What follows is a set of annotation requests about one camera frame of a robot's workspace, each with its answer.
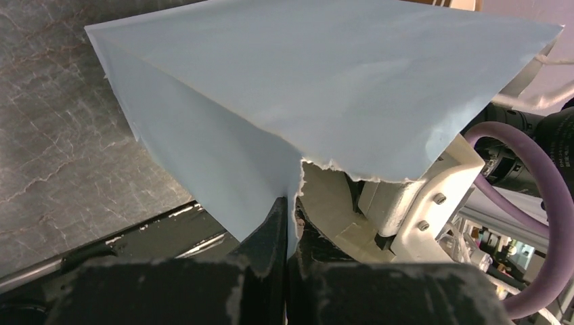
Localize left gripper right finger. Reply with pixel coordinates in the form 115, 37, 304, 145
287, 211, 510, 324

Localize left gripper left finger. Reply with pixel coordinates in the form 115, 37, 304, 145
47, 198, 288, 324

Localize light blue paper bag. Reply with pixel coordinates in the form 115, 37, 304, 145
85, 1, 562, 240

